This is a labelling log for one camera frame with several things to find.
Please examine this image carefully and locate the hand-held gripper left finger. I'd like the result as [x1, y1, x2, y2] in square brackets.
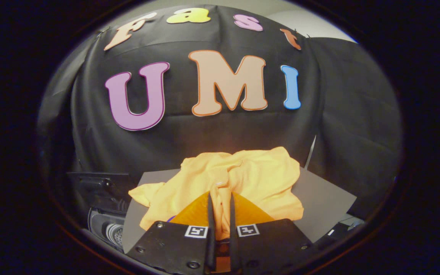
[126, 191, 217, 273]

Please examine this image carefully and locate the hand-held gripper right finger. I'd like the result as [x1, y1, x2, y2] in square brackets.
[230, 192, 314, 273]

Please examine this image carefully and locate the orange shirt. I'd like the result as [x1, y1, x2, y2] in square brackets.
[128, 147, 304, 240]

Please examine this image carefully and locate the black device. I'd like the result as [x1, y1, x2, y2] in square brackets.
[315, 214, 366, 245]

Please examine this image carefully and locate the black backdrop cloth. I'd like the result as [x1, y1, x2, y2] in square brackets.
[39, 4, 402, 222]

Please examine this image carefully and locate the beige cabinet with dark frame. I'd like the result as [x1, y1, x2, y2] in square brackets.
[122, 168, 358, 253]

